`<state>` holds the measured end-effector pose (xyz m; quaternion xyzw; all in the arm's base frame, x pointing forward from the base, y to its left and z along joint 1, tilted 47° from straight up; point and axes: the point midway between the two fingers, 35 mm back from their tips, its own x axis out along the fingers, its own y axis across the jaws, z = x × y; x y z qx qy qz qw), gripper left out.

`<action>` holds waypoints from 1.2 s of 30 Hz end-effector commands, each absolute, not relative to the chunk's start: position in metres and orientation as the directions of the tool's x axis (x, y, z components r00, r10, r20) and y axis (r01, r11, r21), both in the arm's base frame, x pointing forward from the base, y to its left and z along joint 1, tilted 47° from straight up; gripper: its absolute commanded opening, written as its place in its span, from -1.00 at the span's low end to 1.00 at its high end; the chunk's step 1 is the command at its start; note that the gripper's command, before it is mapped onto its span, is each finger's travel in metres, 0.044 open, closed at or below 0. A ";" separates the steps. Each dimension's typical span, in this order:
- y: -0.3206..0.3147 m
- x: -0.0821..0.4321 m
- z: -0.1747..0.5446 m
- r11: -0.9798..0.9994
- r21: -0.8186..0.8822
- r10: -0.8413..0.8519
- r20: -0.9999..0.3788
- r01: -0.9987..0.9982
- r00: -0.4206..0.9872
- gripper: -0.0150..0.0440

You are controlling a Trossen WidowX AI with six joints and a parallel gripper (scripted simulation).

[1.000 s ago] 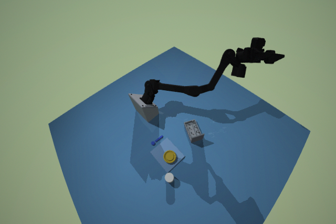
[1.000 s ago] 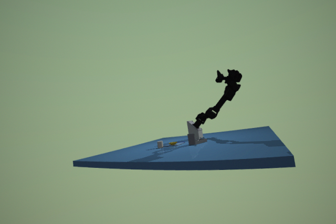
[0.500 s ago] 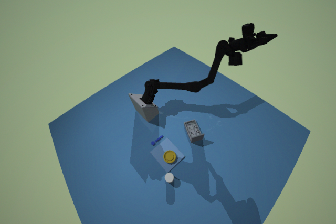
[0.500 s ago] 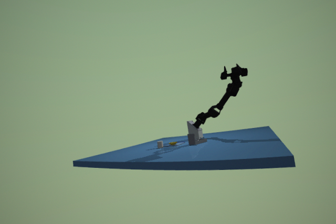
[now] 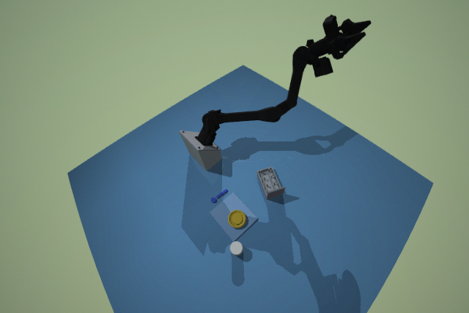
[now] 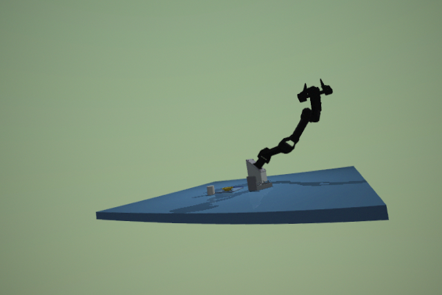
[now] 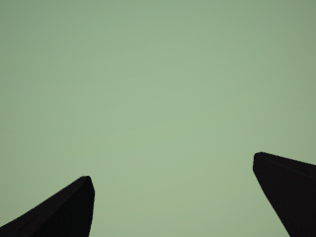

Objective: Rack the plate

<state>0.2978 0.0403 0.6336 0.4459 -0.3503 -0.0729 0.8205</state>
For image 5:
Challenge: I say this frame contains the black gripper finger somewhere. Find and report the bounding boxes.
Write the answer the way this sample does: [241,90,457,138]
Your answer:
[337,32,366,54]
[347,20,371,35]

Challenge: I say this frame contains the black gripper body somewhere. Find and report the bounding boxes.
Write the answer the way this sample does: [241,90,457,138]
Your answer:
[320,19,352,60]

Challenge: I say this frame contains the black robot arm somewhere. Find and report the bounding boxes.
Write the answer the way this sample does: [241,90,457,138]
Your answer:
[195,15,341,146]

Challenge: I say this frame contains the yellow plate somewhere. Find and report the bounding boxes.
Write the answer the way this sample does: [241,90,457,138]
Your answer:
[228,210,246,229]

